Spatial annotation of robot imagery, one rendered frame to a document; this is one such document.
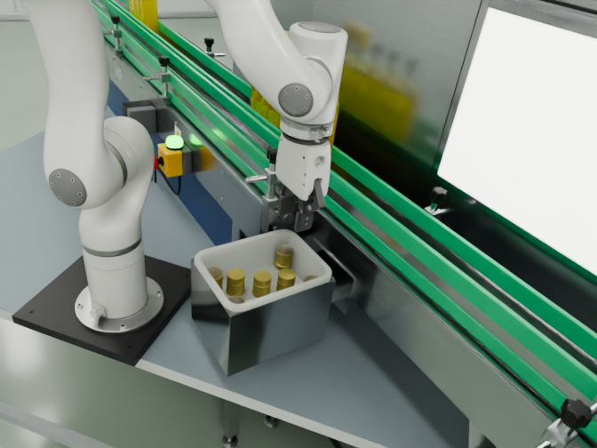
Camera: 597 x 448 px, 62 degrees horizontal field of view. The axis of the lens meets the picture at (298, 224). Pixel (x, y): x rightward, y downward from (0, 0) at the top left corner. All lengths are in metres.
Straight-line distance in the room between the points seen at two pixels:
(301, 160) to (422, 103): 0.33
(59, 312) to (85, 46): 0.60
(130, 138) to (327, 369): 0.62
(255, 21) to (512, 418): 0.66
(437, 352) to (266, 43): 0.56
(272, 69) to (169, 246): 0.83
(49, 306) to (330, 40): 0.85
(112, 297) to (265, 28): 0.67
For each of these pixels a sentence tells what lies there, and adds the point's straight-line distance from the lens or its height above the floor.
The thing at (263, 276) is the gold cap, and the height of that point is 0.98.
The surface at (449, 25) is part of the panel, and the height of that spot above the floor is 1.43.
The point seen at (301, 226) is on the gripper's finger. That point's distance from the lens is 0.85.
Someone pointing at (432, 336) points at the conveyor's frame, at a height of 1.01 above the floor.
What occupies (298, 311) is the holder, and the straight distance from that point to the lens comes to 0.93.
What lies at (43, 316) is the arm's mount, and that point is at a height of 0.77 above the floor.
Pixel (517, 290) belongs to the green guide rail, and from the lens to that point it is 0.85.
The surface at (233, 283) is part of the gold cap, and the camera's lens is 0.94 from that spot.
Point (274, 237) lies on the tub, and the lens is 1.02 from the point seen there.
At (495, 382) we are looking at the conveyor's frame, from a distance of 0.82.
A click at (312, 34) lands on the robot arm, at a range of 0.72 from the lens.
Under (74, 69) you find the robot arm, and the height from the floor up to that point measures 1.32.
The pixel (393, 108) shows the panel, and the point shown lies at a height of 1.24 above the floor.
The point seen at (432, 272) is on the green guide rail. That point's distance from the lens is 0.85.
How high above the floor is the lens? 1.60
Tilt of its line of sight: 34 degrees down
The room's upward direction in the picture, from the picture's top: 8 degrees clockwise
